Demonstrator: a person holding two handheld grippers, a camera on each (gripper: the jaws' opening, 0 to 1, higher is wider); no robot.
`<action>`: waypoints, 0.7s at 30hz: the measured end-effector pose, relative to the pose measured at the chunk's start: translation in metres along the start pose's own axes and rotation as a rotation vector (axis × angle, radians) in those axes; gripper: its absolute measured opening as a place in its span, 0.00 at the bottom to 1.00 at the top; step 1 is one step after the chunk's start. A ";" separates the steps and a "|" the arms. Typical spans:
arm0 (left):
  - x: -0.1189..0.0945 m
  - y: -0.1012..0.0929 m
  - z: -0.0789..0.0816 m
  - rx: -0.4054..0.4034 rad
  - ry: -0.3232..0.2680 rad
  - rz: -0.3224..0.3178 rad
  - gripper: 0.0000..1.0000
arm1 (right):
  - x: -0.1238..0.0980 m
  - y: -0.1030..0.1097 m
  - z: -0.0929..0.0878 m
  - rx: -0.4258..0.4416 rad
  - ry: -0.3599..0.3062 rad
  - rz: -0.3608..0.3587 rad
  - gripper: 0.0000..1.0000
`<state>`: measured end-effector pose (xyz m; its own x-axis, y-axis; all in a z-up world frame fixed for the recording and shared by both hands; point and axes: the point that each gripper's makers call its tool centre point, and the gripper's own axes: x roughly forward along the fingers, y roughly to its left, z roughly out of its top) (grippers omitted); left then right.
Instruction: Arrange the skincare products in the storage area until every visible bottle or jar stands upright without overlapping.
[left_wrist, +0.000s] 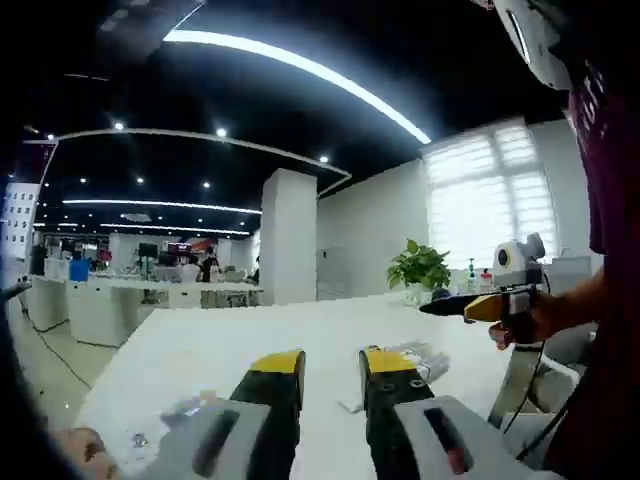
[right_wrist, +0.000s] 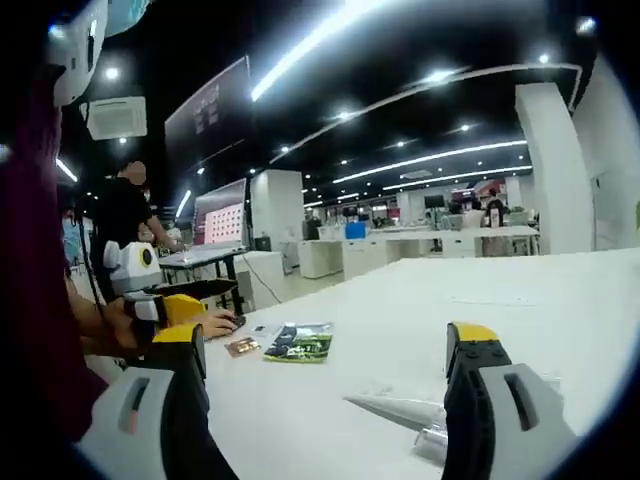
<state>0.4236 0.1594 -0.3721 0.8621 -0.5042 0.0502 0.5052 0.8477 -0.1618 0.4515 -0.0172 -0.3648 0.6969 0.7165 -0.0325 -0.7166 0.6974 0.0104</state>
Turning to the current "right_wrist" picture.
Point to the ceiling air conditioner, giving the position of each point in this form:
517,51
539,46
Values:
117,117

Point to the white skincare tube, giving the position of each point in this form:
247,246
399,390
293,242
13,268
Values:
395,407

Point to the person in maroon shirt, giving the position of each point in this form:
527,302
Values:
35,260

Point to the blue box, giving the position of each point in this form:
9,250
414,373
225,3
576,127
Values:
356,230

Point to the hanging dark screen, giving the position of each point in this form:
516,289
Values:
210,110

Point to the row of white counters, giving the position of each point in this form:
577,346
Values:
370,250

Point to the person's left hand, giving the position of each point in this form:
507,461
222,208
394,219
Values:
122,325

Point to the gold sachet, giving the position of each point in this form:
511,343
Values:
242,346

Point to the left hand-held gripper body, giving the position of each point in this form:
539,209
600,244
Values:
132,272

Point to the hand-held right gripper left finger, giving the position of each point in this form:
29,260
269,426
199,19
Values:
185,400

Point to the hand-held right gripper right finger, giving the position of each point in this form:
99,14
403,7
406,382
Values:
480,400

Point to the green black packet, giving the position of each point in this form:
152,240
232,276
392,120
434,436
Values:
300,345

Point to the black-legged desk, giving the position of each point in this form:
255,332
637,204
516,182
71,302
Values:
200,257

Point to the clear small bag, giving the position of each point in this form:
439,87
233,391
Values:
265,331

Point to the white worn device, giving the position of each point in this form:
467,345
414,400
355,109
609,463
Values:
80,50

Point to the pink lit monitor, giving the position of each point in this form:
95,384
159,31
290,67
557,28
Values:
220,215

